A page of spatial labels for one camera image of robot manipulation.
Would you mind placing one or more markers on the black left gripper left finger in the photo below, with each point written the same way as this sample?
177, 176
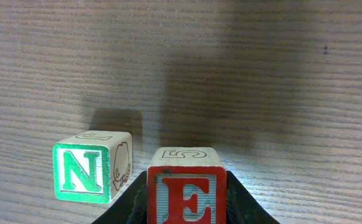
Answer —
130, 207

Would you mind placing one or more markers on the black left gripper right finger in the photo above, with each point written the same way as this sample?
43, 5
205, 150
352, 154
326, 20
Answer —
241, 207

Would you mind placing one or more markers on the green N block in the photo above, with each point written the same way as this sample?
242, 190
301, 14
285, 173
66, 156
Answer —
93, 166

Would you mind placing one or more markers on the red E block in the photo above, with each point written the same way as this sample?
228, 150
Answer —
186, 185

